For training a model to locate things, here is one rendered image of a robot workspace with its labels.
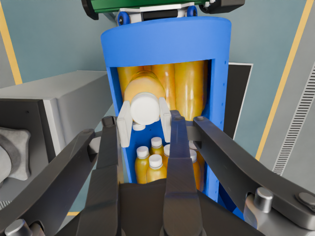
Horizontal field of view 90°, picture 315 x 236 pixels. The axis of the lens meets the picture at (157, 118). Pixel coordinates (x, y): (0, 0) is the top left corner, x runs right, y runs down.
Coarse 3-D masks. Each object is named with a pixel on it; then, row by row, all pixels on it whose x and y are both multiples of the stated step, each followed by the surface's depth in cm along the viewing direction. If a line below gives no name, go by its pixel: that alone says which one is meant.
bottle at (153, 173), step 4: (148, 168) 48; (152, 168) 46; (156, 168) 46; (160, 168) 47; (164, 168) 47; (148, 172) 47; (152, 172) 46; (156, 172) 46; (160, 172) 46; (164, 172) 47; (148, 176) 47; (152, 176) 46; (156, 176) 46; (160, 176) 46; (164, 176) 46; (148, 180) 47; (152, 180) 46
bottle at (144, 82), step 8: (144, 72) 32; (152, 72) 37; (136, 80) 24; (144, 80) 24; (152, 80) 24; (128, 88) 24; (136, 88) 23; (144, 88) 22; (152, 88) 23; (160, 88) 24; (128, 96) 23; (136, 96) 21; (160, 96) 23
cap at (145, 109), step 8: (144, 96) 20; (152, 96) 21; (136, 104) 20; (144, 104) 20; (152, 104) 20; (136, 112) 20; (144, 112) 20; (152, 112) 20; (136, 120) 21; (144, 120) 21; (152, 120) 21
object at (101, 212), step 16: (112, 128) 13; (112, 144) 11; (112, 160) 9; (96, 176) 7; (112, 176) 7; (96, 192) 6; (112, 192) 6; (96, 208) 5; (112, 208) 5; (80, 224) 5; (96, 224) 5; (112, 224) 5
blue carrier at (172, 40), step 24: (144, 24) 24; (168, 24) 23; (192, 24) 24; (216, 24) 26; (120, 48) 27; (144, 48) 25; (168, 48) 25; (192, 48) 25; (216, 48) 27; (216, 72) 29; (120, 96) 45; (216, 96) 31; (216, 120) 33; (144, 144) 59; (216, 192) 44
